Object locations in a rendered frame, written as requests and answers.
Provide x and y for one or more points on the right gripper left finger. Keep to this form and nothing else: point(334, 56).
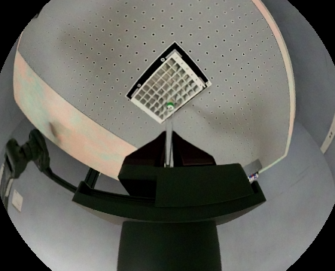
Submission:
point(149, 154)

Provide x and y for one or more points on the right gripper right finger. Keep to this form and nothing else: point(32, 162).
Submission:
point(189, 154)

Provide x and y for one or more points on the white tube carrier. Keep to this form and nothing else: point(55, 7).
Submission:
point(174, 76)

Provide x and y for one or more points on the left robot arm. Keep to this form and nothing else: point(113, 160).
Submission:
point(31, 150)

